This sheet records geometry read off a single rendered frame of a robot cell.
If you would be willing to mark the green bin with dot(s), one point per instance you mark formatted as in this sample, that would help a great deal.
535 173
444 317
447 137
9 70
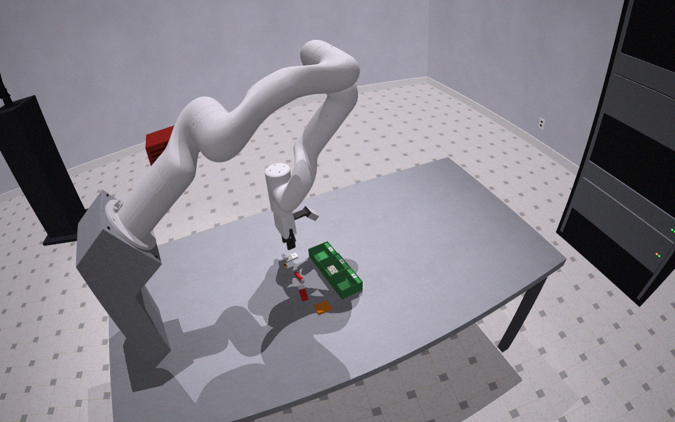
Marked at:
345 282

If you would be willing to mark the orange rectangular block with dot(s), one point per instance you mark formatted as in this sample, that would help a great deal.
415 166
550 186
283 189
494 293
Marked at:
322 307

